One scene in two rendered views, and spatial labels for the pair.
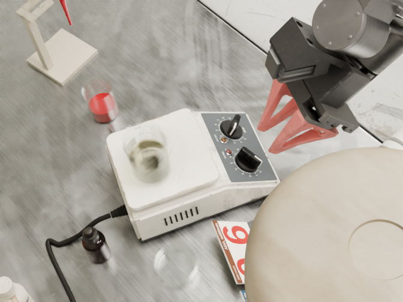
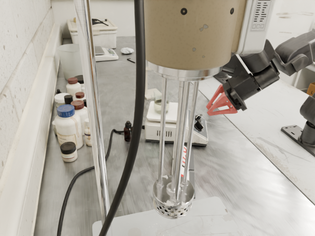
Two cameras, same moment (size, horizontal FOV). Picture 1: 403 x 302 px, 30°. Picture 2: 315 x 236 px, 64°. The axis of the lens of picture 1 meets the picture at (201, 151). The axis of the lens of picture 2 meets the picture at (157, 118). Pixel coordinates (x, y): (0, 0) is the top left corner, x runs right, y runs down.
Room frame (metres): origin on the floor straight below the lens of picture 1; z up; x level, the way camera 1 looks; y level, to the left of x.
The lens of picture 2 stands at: (-0.18, -0.10, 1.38)
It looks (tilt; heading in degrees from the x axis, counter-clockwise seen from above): 31 degrees down; 15
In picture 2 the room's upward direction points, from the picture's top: 2 degrees clockwise
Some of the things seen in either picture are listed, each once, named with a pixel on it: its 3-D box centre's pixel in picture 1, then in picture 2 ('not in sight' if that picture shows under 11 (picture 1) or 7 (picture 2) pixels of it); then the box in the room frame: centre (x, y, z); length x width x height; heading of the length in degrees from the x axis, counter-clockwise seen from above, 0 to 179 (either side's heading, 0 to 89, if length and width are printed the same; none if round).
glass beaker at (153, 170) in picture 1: (150, 154); (162, 101); (0.50, 0.06, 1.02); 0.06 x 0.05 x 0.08; 76
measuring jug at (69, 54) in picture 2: not in sight; (73, 61); (0.87, 0.61, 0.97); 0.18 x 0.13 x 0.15; 38
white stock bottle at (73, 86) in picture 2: not in sight; (74, 90); (0.62, 0.46, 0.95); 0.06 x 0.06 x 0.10
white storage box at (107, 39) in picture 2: not in sight; (92, 33); (1.46, 0.84, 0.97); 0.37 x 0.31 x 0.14; 36
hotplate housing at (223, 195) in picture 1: (185, 168); (173, 123); (0.52, 0.03, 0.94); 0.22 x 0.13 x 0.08; 100
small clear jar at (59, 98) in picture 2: not in sight; (63, 104); (0.53, 0.45, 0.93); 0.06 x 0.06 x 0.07
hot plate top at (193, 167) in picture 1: (161, 157); (166, 111); (0.51, 0.05, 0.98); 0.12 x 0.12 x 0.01; 10
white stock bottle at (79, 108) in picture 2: not in sight; (79, 117); (0.43, 0.32, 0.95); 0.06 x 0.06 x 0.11
